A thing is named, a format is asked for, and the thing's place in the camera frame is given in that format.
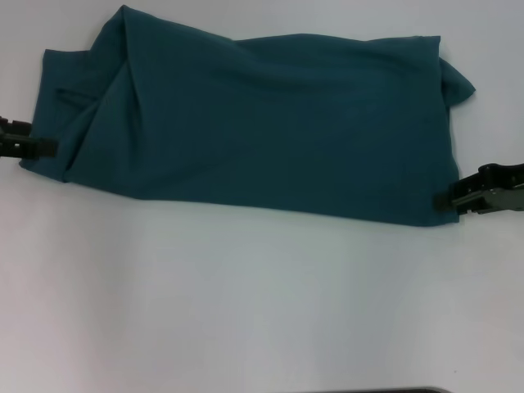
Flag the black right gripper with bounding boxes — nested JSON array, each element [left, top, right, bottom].
[[433, 161, 524, 217]]

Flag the teal T-shirt with white print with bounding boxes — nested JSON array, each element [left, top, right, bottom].
[[18, 3, 478, 228]]

